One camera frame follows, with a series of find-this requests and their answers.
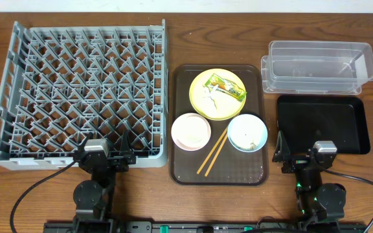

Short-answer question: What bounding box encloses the white paper napkin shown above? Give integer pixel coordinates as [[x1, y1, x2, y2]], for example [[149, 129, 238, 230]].
[[204, 85, 218, 109]]

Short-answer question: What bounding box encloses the green orange snack wrapper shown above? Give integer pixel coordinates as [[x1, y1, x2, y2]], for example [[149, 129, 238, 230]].
[[204, 73, 247, 102]]

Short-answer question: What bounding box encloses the right wooden chopstick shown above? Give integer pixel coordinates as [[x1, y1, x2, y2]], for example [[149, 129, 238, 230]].
[[205, 133, 228, 177]]

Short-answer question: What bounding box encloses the clear plastic waste bin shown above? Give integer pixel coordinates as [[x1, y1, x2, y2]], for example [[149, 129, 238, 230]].
[[261, 40, 373, 95]]

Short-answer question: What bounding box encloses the left black cable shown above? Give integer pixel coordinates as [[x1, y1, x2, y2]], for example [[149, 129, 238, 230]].
[[9, 160, 78, 233]]

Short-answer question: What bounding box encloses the wooden chopstick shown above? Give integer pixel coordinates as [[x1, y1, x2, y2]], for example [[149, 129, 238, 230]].
[[196, 128, 227, 174], [205, 133, 228, 177]]

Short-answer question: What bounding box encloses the yellow round plate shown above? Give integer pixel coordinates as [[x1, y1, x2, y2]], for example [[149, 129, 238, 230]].
[[189, 69, 247, 120]]

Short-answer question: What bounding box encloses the pink white bowl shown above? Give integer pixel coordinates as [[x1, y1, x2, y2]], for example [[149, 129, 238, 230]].
[[171, 113, 211, 151]]

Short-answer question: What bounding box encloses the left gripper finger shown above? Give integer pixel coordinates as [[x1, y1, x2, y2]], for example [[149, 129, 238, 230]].
[[77, 133, 93, 151], [119, 130, 132, 155]]

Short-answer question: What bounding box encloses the light blue bowl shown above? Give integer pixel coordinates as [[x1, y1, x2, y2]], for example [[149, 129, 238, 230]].
[[227, 114, 268, 153]]

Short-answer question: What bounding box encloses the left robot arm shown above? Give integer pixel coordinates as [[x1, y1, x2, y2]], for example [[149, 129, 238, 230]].
[[70, 131, 136, 233]]

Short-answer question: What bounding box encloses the right black cable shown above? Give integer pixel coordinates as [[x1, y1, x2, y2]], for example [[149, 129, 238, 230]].
[[322, 168, 373, 233]]

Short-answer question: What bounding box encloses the black waste tray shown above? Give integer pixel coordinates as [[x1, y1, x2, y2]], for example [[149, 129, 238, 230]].
[[277, 95, 370, 155]]

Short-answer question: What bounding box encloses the dark brown serving tray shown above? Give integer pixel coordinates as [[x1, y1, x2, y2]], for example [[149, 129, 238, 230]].
[[168, 65, 269, 186]]

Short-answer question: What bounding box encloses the black cable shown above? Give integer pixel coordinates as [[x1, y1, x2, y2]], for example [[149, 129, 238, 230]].
[[322, 168, 373, 233], [9, 160, 78, 233]]

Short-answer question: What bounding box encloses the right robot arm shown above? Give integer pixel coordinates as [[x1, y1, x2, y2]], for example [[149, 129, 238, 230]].
[[272, 132, 346, 232]]

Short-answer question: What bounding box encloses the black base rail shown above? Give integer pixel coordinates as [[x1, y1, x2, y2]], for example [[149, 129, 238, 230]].
[[42, 220, 367, 233]]

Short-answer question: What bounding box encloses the left wooden chopstick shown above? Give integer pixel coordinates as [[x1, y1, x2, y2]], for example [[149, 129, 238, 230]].
[[196, 128, 227, 174]]

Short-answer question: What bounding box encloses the grey plastic dishwasher rack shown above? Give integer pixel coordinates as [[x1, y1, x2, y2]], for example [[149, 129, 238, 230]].
[[0, 23, 168, 170]]

